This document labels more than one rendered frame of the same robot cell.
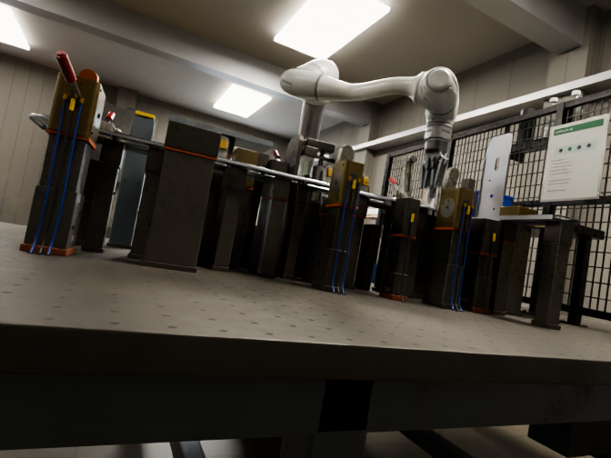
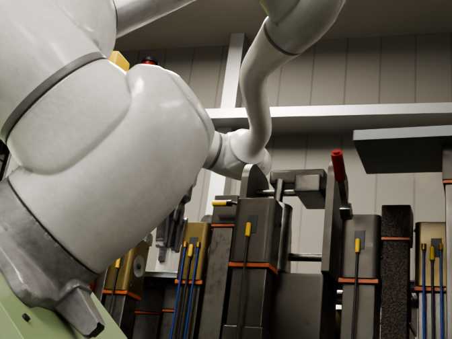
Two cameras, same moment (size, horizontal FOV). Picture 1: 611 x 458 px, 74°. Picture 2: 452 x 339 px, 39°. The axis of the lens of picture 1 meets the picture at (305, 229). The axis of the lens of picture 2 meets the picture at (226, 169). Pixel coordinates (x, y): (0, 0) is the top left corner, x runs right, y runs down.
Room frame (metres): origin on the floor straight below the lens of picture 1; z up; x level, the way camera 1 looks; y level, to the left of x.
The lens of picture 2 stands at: (2.38, 0.72, 0.69)
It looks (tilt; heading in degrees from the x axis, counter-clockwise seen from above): 22 degrees up; 224
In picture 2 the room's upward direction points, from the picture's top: 8 degrees clockwise
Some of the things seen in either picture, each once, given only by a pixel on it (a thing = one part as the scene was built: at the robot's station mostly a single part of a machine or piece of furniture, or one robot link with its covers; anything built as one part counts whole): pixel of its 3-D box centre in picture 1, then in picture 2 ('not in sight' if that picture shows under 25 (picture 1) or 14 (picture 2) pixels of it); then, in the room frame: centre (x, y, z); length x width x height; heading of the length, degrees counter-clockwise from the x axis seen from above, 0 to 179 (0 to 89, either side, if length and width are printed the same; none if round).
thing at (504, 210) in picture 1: (510, 260); not in sight; (1.37, -0.71, 0.88); 0.08 x 0.08 x 0.36; 21
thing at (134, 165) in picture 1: (132, 183); not in sight; (1.37, 0.61, 0.92); 0.08 x 0.08 x 0.44; 21
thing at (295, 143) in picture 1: (305, 208); (286, 291); (1.46, 0.01, 0.94); 0.18 x 0.13 x 0.49; 111
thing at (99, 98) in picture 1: (65, 167); not in sight; (0.83, 0.51, 0.88); 0.14 x 0.09 x 0.36; 21
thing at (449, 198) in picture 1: (451, 249); not in sight; (1.17, -0.43, 0.87); 0.12 x 0.07 x 0.35; 21
